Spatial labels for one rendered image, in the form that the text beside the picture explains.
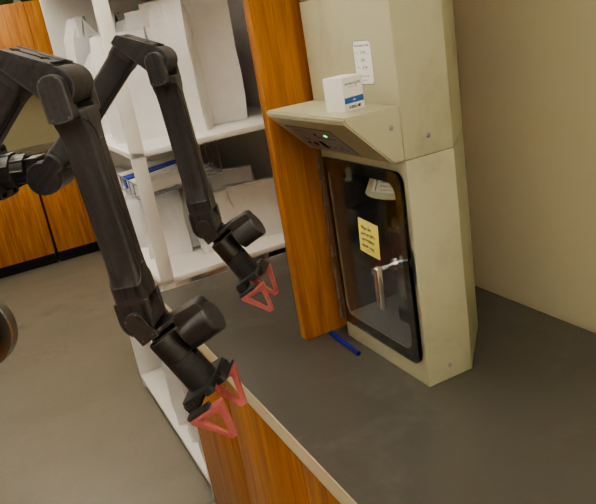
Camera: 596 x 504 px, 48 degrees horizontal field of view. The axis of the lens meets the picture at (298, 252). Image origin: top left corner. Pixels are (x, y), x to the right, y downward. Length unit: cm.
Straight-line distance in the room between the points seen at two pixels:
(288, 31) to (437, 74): 40
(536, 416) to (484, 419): 9
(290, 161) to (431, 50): 45
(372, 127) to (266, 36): 41
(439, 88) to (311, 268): 57
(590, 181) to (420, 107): 45
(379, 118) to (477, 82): 56
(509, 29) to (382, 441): 92
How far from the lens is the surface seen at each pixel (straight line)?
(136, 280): 110
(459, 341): 141
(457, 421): 131
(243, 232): 156
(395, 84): 121
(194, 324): 110
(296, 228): 156
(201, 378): 115
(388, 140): 120
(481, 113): 171
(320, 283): 162
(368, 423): 132
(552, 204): 161
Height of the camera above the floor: 168
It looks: 19 degrees down
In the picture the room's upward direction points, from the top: 10 degrees counter-clockwise
